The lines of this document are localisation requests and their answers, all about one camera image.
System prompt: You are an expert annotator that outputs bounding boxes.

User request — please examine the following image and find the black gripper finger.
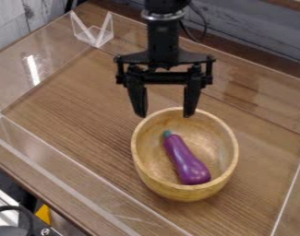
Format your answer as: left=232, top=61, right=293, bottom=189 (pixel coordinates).
left=182, top=65, right=201, bottom=118
left=126, top=65, right=149, bottom=118

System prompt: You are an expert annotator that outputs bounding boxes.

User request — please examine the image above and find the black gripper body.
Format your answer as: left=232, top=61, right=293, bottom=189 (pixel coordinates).
left=114, top=20, right=216, bottom=88

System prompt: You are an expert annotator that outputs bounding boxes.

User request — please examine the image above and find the yellow warning sticker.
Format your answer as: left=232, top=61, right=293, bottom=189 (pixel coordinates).
left=35, top=205, right=51, bottom=225

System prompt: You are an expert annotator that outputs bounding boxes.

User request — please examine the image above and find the brown wooden bowl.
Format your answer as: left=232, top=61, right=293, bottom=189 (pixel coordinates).
left=131, top=107, right=240, bottom=202

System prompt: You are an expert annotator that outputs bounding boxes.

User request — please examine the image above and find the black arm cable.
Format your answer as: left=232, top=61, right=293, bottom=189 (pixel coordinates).
left=178, top=0, right=209, bottom=44

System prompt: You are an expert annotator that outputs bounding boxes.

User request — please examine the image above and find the purple toy eggplant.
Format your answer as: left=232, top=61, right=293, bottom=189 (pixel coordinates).
left=164, top=130, right=212, bottom=185

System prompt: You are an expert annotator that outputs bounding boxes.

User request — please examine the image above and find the clear acrylic corner bracket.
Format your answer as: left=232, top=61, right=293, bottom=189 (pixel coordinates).
left=70, top=11, right=114, bottom=48

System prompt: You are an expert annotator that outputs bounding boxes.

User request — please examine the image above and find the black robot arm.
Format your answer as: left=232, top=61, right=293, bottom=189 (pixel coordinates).
left=114, top=0, right=216, bottom=118

